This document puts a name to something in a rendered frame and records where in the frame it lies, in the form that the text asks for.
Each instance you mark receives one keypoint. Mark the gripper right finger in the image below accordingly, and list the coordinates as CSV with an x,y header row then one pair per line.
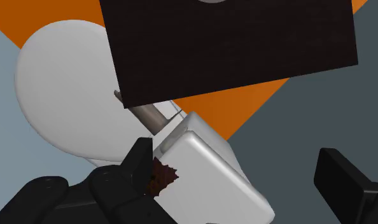
x,y
341,183

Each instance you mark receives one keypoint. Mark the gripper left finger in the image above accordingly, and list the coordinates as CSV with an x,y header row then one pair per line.
x,y
114,189

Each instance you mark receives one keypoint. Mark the dark brown jagged object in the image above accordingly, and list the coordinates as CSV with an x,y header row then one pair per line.
x,y
161,178

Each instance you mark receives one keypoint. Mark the black robot stand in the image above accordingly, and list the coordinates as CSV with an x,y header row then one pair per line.
x,y
232,46

